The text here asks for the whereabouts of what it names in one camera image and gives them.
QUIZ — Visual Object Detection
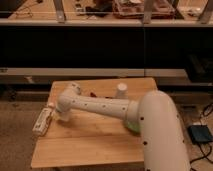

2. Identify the green bowl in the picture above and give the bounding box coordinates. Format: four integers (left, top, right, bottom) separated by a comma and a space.
124, 121, 140, 134

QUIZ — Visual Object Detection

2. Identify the black power adapter box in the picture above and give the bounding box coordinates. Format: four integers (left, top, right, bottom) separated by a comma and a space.
187, 125, 213, 144

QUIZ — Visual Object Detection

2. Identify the white plastic bottle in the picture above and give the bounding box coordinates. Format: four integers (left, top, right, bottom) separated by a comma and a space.
32, 103, 54, 136

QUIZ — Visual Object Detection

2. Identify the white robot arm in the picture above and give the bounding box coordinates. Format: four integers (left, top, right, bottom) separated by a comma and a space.
55, 82, 191, 171

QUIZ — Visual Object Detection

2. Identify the cluttered tray on shelf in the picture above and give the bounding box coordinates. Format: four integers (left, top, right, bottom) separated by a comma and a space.
112, 0, 175, 19

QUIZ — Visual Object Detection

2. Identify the white paper cup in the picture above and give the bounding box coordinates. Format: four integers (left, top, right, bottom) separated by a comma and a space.
115, 83, 127, 99

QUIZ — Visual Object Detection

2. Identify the black floor cable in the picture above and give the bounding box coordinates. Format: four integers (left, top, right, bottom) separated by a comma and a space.
189, 101, 213, 171

